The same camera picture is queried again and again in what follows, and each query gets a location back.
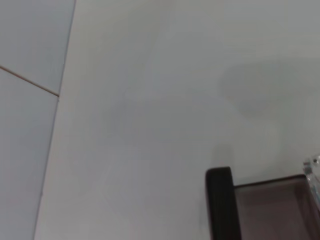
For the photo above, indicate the clear white glasses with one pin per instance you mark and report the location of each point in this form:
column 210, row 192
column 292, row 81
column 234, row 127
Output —
column 308, row 170

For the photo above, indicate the black glasses case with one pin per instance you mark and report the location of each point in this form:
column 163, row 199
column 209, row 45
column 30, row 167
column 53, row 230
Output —
column 270, row 212

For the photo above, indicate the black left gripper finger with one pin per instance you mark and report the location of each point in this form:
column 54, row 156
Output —
column 221, row 200

